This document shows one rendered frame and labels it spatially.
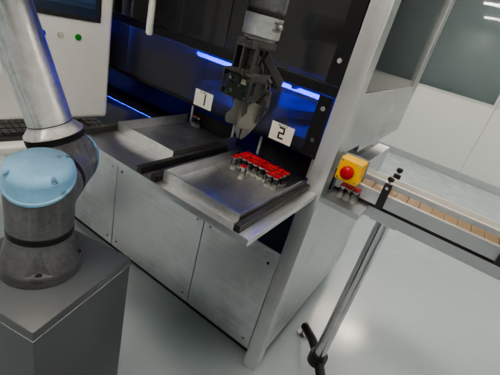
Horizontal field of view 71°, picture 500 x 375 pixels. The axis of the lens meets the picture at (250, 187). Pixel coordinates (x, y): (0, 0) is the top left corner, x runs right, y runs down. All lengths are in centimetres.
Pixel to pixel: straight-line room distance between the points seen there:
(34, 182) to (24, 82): 20
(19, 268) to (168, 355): 101
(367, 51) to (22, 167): 85
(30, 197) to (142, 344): 112
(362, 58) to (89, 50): 100
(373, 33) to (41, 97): 80
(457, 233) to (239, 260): 76
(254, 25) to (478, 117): 506
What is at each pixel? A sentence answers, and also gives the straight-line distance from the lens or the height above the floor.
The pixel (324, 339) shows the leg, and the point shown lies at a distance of 159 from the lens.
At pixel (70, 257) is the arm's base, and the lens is 78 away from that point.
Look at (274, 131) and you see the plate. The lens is 117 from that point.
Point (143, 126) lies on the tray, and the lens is 134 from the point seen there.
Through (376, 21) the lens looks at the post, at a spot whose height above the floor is 139.
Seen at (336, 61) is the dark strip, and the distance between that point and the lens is 108.
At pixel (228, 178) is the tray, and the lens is 106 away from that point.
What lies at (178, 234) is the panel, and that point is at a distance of 159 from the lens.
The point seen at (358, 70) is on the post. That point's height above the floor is 127.
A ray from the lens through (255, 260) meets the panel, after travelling 137.
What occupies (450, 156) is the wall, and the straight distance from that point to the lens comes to 572.
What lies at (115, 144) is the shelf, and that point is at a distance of 117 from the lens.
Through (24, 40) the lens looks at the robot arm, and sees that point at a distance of 78.
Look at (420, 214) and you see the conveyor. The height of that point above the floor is 92.
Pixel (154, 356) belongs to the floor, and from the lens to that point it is 166.
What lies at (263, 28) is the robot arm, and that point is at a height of 132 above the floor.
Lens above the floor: 134
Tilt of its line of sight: 26 degrees down
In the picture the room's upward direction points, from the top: 15 degrees clockwise
